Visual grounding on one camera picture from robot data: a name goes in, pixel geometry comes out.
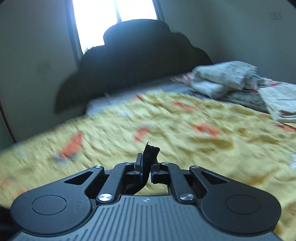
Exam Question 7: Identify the white folded cloth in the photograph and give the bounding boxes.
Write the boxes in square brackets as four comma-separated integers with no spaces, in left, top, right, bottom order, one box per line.
[258,82,296,123]

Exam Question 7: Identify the yellow floral bedspread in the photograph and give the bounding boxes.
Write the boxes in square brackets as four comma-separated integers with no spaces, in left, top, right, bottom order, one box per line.
[1,92,295,240]

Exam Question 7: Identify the bright window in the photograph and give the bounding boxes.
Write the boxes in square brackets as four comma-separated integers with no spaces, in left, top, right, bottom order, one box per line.
[65,1,165,63]

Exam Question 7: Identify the dark scalloped headboard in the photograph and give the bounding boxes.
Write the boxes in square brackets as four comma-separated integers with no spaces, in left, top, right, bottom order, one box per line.
[54,20,213,113]

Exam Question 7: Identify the black pants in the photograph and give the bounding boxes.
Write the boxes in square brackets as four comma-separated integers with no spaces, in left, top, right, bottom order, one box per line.
[124,143,160,195]

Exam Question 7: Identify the white folded blanket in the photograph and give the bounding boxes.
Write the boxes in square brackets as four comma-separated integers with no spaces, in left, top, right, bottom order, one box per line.
[190,61,261,99]

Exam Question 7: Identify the grey patterned pillow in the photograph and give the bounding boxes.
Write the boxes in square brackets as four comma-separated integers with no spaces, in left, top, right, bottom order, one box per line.
[221,89,268,113]

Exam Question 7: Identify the white mattress edge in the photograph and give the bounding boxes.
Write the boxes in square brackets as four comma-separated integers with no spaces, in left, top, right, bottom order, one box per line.
[85,77,194,115]

